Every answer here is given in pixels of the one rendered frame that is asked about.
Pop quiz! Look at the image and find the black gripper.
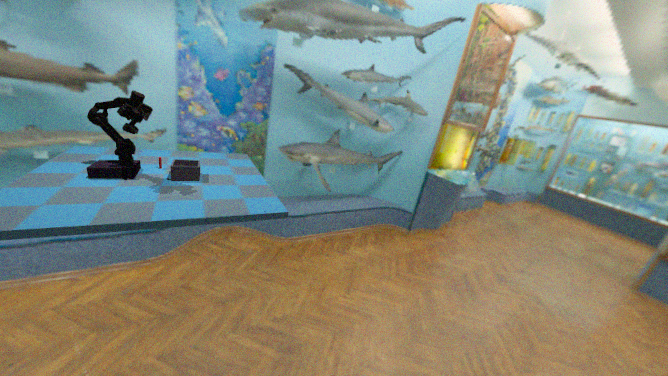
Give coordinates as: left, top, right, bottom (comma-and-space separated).
122, 103, 153, 134

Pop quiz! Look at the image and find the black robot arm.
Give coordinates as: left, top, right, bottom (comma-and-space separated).
87, 90, 145, 165

